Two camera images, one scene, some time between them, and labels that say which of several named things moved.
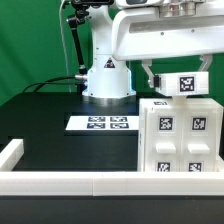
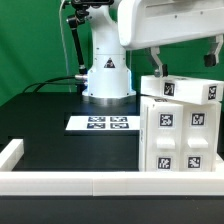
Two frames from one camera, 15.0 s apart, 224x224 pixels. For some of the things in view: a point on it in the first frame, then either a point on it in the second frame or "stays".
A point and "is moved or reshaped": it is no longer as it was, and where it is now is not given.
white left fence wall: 11,155 stays
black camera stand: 82,10 stays
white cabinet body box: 179,135 stays
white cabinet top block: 183,84 is moved or reshaped
